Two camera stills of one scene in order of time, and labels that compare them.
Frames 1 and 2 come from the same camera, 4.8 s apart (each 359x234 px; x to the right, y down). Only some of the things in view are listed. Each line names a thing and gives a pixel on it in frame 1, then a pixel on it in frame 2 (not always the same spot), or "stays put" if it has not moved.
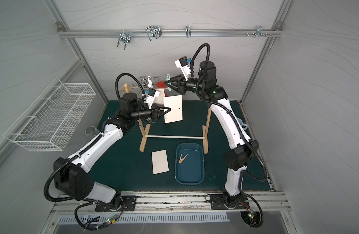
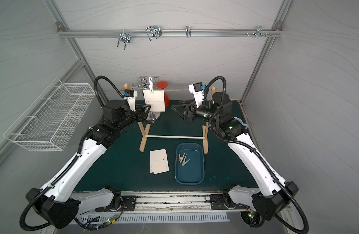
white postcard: [175, 102] → [159, 161]
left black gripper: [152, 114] → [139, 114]
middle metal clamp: [154, 31] stays put
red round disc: [162, 85] stays put
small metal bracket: [188, 31] stays put
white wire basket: [50, 122] stays put
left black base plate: [129, 204] stays put
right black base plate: [229, 202] stays put
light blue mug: [244, 126] stays put
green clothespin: [167, 79] → [184, 162]
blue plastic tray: [189, 164] stays put
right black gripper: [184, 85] → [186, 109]
